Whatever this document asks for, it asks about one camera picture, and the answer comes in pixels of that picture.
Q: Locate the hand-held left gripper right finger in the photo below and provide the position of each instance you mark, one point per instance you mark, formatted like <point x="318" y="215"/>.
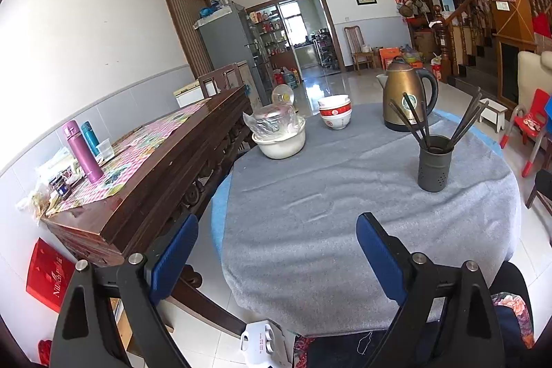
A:
<point x="379" y="251"/>

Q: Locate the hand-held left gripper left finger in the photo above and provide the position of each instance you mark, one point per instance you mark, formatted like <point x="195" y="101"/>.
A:
<point x="172" y="256"/>

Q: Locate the dark grey chopstick holder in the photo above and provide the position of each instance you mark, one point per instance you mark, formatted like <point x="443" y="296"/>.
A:
<point x="433" y="169"/>

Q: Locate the bunch of dark chopsticks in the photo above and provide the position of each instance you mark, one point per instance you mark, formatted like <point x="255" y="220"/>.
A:
<point x="465" y="120"/>

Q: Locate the light blue table cover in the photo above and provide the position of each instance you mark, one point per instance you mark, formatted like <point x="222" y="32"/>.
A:
<point x="215" y="213"/>

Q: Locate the dark wooden sideboard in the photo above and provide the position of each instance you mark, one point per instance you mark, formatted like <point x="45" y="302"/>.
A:
<point x="164" y="187"/>

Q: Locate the pink checked cloth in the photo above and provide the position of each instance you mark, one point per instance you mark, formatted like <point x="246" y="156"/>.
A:
<point x="142" y="144"/>

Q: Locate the red paper bag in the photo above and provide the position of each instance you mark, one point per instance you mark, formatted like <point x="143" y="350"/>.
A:
<point x="49" y="273"/>

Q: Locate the clear plastic cup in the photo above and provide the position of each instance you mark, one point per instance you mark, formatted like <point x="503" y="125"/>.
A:
<point x="105" y="150"/>

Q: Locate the white plastic appliance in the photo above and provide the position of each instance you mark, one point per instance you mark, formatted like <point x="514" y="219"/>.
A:
<point x="267" y="344"/>

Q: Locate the pink thermos bottle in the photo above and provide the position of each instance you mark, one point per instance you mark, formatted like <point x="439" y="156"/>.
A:
<point x="84" y="156"/>

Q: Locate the white bowl with red band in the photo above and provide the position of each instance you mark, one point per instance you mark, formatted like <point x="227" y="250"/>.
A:
<point x="336" y="119"/>
<point x="334" y="100"/>

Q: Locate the pile of small packets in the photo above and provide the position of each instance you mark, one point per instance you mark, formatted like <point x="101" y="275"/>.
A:
<point x="51" y="182"/>

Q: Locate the teal thermos bottle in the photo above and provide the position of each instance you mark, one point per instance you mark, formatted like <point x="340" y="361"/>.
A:
<point x="91" y="139"/>

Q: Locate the white ceramic pot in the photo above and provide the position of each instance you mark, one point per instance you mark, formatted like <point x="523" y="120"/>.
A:
<point x="280" y="148"/>

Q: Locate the bronze electric kettle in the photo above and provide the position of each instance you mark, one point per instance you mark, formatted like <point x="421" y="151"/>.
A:
<point x="403" y="92"/>

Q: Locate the cream cabinet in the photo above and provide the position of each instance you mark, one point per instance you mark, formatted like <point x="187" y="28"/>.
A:
<point x="187" y="94"/>

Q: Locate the dark wooden chair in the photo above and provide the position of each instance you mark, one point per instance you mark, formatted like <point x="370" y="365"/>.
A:
<point x="542" y="187"/>

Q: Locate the small white stool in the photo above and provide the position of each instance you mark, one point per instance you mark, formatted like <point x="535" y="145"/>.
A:
<point x="491" y="109"/>

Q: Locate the round electric heater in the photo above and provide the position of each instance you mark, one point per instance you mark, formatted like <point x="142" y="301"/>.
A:
<point x="283" y="96"/>

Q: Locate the carved wooden chair back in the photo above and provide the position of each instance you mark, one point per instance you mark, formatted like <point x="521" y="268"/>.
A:
<point x="220" y="77"/>

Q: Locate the group of plastic jugs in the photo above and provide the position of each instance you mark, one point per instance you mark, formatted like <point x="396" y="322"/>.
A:
<point x="288" y="78"/>

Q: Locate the orange box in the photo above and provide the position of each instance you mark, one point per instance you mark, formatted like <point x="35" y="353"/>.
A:
<point x="390" y="55"/>

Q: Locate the red child chair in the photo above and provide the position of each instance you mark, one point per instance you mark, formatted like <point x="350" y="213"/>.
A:
<point x="532" y="116"/>

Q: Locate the grey refrigerator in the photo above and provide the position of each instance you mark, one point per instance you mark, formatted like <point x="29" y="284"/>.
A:
<point x="224" y="44"/>

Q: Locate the wooden stair railing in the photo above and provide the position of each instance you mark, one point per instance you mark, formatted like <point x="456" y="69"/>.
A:
<point x="444" y="40"/>

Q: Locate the cluttered wooden shelf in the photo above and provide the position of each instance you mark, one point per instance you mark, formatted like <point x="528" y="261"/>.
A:
<point x="416" y="23"/>

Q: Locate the beige sofa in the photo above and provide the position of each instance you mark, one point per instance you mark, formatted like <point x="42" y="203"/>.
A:
<point x="532" y="70"/>

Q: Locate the brown wooden door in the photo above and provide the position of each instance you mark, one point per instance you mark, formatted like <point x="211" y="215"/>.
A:
<point x="181" y="19"/>

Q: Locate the glass shelf unit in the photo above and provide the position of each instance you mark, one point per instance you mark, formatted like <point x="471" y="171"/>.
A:
<point x="269" y="31"/>

